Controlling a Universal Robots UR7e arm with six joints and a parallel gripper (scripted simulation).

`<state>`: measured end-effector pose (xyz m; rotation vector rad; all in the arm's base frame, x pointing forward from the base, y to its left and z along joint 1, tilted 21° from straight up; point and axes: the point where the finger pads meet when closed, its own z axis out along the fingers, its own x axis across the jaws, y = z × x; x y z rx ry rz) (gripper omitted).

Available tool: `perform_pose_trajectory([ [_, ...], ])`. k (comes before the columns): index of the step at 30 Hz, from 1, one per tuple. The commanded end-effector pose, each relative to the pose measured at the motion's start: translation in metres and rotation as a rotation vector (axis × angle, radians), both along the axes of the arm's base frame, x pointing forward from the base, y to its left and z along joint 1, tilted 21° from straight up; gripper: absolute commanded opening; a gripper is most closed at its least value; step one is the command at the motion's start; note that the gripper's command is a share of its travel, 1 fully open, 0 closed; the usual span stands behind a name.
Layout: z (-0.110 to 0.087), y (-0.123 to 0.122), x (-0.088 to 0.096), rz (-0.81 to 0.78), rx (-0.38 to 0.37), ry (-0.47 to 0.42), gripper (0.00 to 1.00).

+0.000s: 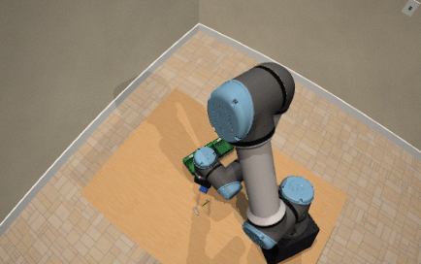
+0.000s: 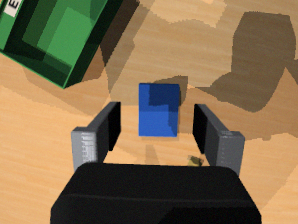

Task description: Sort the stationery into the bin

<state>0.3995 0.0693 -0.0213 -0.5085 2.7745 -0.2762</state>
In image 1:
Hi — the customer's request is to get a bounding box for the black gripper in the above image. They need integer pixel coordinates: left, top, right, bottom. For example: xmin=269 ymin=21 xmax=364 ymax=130
xmin=194 ymin=148 xmax=219 ymax=188

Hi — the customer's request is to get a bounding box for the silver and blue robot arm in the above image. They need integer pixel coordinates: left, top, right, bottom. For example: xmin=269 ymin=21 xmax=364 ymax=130
xmin=193 ymin=62 xmax=314 ymax=249

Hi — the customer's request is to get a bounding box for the green three-compartment bin rack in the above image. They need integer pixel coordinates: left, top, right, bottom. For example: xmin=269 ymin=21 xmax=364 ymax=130
xmin=182 ymin=137 xmax=234 ymax=176

